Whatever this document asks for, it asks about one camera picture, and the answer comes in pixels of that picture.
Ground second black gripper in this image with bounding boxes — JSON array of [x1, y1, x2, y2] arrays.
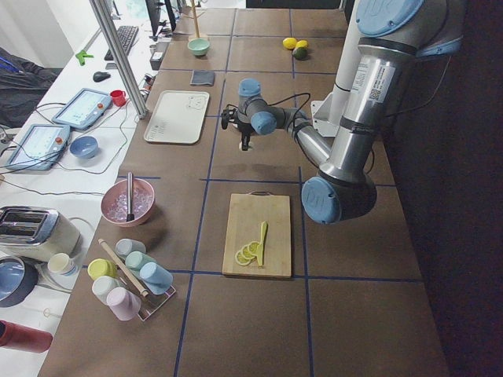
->
[[235, 119, 255, 151]]

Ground white steamed bun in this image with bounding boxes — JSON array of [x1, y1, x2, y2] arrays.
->
[[239, 142, 254, 152]]

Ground white robot base pillar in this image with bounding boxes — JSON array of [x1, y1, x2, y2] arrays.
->
[[310, 0, 362, 137]]

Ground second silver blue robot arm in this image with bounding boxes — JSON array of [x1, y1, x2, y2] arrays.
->
[[222, 1, 467, 224]]

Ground cream bear tray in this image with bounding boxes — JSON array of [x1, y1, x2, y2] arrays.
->
[[144, 90, 210, 145]]

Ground bamboo cutting board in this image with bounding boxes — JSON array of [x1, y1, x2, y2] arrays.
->
[[222, 193, 292, 278]]

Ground grey folded cloth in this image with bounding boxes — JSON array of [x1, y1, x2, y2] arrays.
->
[[190, 70, 215, 86]]

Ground green avocado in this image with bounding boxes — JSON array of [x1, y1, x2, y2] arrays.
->
[[292, 47, 308, 60]]

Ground mint green bowl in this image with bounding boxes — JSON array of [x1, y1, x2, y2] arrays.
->
[[187, 38, 211, 57]]

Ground yellow lemon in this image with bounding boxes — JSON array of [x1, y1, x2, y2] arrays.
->
[[282, 37, 298, 50], [296, 40, 308, 49]]

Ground yellow green knife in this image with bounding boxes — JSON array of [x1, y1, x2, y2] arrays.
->
[[256, 221, 268, 266]]

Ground lemon slices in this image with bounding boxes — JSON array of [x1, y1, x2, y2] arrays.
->
[[234, 241, 263, 266]]

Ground black remote box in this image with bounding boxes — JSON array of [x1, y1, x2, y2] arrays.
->
[[149, 41, 170, 71]]

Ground wooden mug stand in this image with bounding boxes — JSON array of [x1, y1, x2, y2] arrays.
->
[[189, 0, 209, 42]]

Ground pink bowl with ice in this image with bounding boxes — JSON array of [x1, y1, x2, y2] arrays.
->
[[101, 178, 156, 227]]

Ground red mug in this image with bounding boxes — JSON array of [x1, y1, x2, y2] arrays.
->
[[109, 90, 127, 107]]

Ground metal tongs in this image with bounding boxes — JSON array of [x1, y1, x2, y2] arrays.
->
[[126, 172, 134, 222]]

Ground black keyboard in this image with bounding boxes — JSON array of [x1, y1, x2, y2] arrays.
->
[[116, 25, 139, 55]]

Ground black computer mouse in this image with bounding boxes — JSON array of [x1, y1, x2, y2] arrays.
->
[[93, 71, 111, 82]]

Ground grey blue cup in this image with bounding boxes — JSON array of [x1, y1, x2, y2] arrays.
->
[[115, 238, 146, 258]]

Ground black monitor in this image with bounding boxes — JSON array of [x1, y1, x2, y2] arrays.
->
[[145, 0, 176, 41]]

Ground teach pendant far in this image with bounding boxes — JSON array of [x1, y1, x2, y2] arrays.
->
[[52, 88, 112, 130]]

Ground teach pendant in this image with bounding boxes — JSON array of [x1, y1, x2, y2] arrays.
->
[[52, 88, 112, 130], [6, 124, 71, 170]]

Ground mint cup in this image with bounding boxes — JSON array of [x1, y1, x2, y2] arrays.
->
[[125, 251, 156, 273]]

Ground light blue cup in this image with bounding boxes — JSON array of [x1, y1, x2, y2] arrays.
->
[[140, 262, 174, 295]]

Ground green plastic tool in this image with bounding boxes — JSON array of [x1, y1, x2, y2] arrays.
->
[[75, 49, 94, 66]]

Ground acrylic cup rack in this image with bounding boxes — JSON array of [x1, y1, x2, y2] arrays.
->
[[138, 286, 176, 321]]

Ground yellow cup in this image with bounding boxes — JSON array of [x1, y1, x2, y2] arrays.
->
[[87, 258, 118, 280]]

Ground white cup on rack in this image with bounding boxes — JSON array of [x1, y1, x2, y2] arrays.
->
[[92, 275, 125, 305]]

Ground pink cup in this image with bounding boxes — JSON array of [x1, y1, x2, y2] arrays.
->
[[106, 287, 141, 321]]

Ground teach pendant near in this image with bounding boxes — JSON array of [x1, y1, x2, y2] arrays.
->
[[6, 124, 71, 170]]

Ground cream paper cup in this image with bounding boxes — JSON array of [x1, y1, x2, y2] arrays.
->
[[47, 253, 78, 276]]

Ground cream toaster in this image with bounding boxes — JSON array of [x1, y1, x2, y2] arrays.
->
[[1, 206, 80, 262]]

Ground dark blue bowl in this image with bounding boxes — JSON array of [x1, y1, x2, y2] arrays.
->
[[1, 256, 39, 308]]

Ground red bottle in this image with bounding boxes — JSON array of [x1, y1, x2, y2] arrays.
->
[[1, 320, 53, 353]]

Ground aluminium frame post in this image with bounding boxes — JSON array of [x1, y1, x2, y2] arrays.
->
[[90, 0, 148, 119]]

